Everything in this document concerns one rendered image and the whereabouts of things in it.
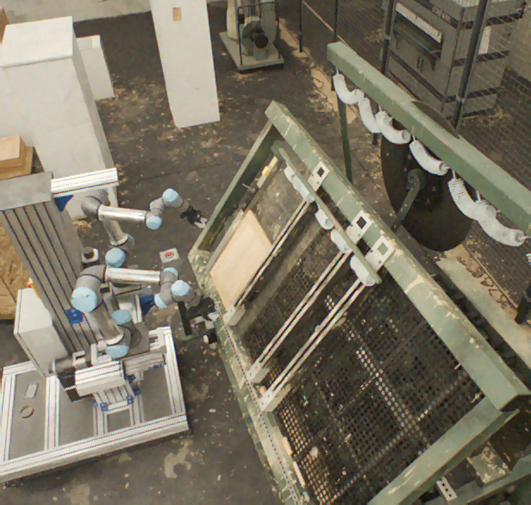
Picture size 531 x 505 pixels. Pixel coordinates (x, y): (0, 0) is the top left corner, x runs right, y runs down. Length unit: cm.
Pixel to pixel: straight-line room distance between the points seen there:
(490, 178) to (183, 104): 500
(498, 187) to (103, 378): 229
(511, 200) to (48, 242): 212
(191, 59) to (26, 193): 415
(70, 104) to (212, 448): 315
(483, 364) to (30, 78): 413
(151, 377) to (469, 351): 254
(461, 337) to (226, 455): 222
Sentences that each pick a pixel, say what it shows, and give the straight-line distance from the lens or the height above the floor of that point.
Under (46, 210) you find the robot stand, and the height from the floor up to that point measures 196.
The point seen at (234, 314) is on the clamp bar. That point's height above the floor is 100.
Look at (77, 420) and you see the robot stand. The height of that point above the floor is 21.
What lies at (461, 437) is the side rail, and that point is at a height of 165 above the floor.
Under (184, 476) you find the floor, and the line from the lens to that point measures 383.
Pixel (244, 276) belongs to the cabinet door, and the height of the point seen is 111.
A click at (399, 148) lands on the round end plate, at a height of 190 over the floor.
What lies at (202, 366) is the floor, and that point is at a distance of 421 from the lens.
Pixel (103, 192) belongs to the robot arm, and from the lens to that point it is 320.
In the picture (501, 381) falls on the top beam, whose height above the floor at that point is 190.
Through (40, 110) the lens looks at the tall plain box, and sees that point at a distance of 507.
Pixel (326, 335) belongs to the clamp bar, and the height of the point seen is 142.
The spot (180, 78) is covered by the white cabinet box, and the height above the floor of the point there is 66.
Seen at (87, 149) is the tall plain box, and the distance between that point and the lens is 525.
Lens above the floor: 350
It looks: 43 degrees down
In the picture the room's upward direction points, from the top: 4 degrees counter-clockwise
